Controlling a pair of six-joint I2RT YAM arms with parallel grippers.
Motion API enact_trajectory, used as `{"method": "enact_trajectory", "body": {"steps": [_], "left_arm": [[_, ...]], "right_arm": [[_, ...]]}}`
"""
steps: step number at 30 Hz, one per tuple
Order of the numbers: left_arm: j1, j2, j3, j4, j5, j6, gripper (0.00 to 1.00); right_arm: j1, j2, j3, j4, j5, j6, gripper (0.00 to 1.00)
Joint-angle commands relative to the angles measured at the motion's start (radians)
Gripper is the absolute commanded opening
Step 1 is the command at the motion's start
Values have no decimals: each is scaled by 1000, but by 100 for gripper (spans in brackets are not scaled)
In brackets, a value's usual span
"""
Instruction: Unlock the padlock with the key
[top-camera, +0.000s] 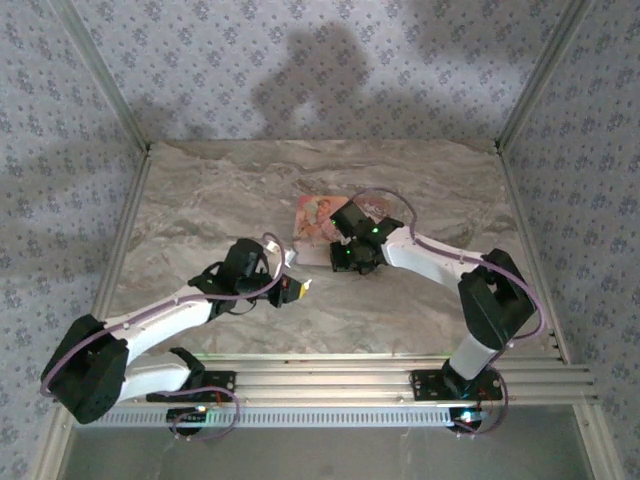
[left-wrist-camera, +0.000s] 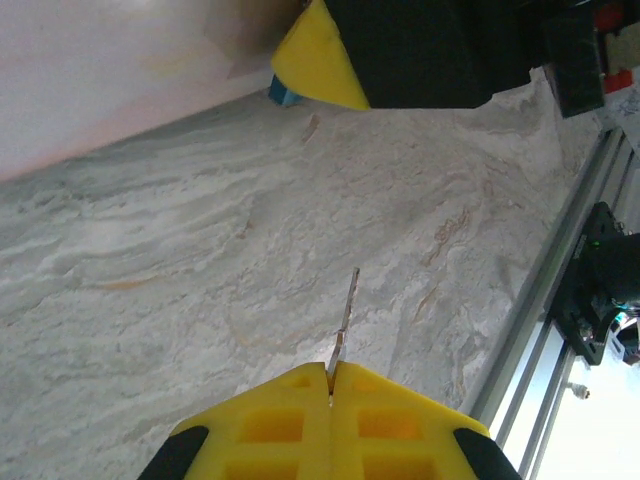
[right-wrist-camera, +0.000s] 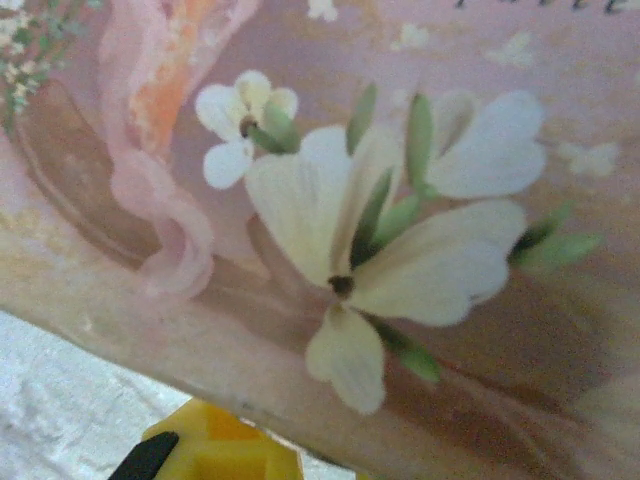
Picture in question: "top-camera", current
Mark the right controller board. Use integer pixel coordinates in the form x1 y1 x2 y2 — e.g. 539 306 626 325
448 407 489 431

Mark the pink decorated wooden box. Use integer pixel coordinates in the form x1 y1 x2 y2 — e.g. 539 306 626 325
292 194 404 267

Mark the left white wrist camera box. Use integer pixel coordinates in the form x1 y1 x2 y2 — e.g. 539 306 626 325
263 241 297 267

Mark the aluminium mounting rail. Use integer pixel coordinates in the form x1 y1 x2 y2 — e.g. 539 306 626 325
53 353 599 405

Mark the aluminium frame leg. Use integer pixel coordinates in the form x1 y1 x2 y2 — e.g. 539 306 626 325
29 404 76 480
573 403 626 480

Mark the controller board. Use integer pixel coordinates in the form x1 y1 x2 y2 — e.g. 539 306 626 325
166 405 210 424
448 407 489 431

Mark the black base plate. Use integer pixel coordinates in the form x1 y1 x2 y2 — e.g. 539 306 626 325
408 368 504 402
145 370 237 404

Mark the aluminium corner post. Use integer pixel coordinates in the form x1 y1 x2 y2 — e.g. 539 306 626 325
48 0 152 154
494 0 596 154

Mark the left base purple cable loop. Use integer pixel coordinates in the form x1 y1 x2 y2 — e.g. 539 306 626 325
169 384 242 444

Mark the aluminium side rail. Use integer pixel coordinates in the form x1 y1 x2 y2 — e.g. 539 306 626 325
74 147 154 364
497 147 571 364

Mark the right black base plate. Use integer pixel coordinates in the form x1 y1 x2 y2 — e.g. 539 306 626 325
408 368 504 402

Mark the slotted grey cable duct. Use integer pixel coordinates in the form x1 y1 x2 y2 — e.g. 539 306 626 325
74 405 454 430

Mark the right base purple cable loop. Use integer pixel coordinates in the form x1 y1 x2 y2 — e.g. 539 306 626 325
452 372 511 442

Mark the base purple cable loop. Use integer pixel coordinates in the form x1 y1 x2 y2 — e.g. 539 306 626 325
452 372 511 442
169 384 242 444

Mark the left controller board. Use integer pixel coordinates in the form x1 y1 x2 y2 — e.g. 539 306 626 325
166 405 210 424

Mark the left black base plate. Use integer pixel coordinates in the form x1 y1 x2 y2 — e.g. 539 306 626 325
145 370 237 404

